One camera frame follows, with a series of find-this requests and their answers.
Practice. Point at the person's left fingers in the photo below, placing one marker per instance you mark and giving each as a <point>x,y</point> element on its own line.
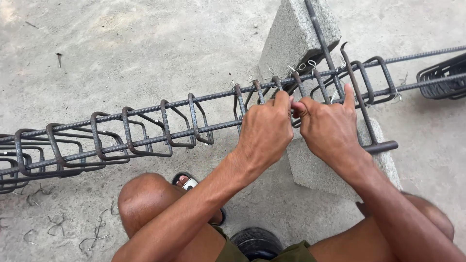
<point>281,98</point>

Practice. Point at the steel hook tying tool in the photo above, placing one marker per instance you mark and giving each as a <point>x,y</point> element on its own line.
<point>358,91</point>

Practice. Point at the olive green shorts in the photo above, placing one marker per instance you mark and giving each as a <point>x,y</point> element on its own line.
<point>233,251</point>

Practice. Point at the person's left leg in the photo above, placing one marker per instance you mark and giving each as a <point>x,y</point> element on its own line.
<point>149,207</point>

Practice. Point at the rusty nail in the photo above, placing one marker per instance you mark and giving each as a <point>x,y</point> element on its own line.
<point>58,60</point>

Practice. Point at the person's left hand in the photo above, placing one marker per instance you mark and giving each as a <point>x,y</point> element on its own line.
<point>264,134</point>

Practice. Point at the person's right hand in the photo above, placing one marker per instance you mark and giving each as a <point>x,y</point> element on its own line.
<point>329,131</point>

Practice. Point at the row of bent steel stirrups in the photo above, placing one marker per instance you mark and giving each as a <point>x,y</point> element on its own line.
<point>97,138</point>

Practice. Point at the stack of loose stirrups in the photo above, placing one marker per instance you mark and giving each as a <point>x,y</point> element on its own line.
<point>442,82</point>

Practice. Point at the person's leg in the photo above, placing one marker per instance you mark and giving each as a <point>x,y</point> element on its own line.
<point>149,207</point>
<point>433,214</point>

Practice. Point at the grey concrete block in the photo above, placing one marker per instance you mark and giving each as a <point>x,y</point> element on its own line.
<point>313,171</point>
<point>295,36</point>

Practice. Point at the black round stool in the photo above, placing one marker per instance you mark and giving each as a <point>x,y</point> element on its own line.
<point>256,242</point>

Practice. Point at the ribbed long steel rebar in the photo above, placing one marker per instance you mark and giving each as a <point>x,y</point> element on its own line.
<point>218,95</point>
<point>145,141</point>
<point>54,174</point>

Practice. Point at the person's right leg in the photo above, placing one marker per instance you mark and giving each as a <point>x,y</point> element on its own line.
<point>433,214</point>

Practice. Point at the short ribbed rebar piece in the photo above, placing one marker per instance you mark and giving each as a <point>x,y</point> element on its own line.
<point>320,32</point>

